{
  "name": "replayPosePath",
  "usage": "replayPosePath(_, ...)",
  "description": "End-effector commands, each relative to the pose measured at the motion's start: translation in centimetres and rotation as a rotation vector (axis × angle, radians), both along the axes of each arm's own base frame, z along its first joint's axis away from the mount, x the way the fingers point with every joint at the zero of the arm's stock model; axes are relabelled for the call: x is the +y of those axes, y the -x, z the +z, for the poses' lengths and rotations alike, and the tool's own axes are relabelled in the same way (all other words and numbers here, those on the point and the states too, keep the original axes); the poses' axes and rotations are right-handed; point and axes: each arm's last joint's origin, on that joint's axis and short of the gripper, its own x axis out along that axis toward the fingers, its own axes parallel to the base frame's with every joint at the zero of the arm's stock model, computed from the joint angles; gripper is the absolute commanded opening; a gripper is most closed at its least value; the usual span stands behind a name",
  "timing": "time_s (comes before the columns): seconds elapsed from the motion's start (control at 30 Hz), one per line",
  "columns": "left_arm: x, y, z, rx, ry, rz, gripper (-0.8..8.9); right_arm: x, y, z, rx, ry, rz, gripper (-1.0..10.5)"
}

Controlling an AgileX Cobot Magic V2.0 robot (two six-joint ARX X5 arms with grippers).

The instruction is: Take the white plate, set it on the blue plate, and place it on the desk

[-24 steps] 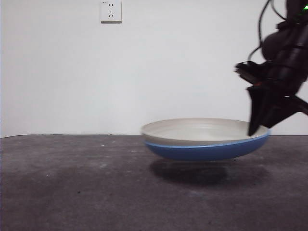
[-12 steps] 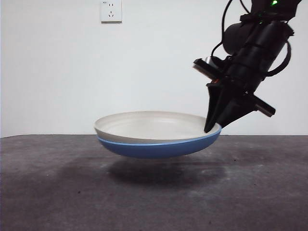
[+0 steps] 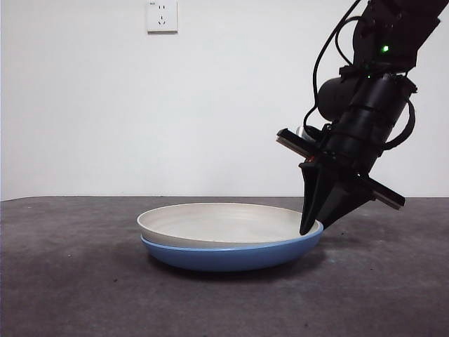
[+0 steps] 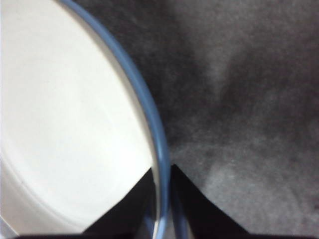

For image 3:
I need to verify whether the white round plate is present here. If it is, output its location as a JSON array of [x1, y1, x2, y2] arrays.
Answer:
[[136, 202, 321, 245]]

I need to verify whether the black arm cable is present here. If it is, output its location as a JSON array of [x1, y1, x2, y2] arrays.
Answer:
[[335, 15, 362, 67], [384, 100, 417, 148], [303, 0, 362, 138]]

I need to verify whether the white wall socket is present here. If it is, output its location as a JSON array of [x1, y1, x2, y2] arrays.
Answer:
[[146, 1, 178, 34]]

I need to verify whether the blue round plate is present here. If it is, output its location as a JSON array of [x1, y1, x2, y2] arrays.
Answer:
[[140, 220, 324, 273]]

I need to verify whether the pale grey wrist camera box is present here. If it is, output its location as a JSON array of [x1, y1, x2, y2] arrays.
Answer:
[[295, 124, 316, 141]]

